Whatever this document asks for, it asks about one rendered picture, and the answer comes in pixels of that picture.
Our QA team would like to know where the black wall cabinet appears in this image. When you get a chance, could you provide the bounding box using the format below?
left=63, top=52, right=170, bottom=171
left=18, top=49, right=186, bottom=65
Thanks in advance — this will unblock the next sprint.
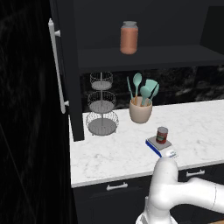
left=73, top=0, right=224, bottom=74

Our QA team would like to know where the teal ladle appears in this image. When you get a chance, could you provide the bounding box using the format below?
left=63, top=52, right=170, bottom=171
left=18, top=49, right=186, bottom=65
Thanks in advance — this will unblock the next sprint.
left=139, top=85, right=151, bottom=107

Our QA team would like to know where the orange jar with grey lid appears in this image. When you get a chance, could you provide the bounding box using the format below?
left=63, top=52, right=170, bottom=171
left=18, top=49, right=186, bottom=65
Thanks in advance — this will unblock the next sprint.
left=120, top=20, right=139, bottom=55

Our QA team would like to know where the long white door handle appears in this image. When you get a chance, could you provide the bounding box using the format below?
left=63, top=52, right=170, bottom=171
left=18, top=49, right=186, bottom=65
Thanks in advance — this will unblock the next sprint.
left=47, top=17, right=70, bottom=115

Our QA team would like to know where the three-tier wire stand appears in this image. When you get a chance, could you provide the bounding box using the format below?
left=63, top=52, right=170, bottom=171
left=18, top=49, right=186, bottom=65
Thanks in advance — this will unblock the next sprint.
left=85, top=71, right=120, bottom=137

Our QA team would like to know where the teal thin spatula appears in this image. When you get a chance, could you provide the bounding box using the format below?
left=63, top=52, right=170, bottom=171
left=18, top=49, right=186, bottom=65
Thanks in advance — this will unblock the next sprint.
left=126, top=75, right=135, bottom=103

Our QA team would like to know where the beige utensil pot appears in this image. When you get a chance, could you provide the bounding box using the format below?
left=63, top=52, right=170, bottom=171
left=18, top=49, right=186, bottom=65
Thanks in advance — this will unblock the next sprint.
left=129, top=96, right=153, bottom=124

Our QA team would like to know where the black drawer front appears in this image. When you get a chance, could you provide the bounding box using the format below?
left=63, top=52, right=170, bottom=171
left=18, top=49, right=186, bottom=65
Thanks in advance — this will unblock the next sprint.
left=72, top=174, right=156, bottom=224
left=177, top=163, right=224, bottom=184

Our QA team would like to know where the red food can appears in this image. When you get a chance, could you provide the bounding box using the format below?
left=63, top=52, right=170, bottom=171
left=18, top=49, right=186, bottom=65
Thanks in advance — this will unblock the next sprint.
left=156, top=126, right=169, bottom=145

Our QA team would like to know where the black cabinet door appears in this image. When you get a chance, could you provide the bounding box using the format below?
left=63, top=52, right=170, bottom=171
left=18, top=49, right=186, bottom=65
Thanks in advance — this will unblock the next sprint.
left=48, top=0, right=86, bottom=143

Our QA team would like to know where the teal spoon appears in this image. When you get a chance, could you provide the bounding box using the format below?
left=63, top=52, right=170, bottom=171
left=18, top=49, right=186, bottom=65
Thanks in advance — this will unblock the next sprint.
left=132, top=72, right=144, bottom=106

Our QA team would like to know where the teal wide spatula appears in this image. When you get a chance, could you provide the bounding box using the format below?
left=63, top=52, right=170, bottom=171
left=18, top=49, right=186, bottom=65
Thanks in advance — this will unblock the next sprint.
left=144, top=79, right=160, bottom=107

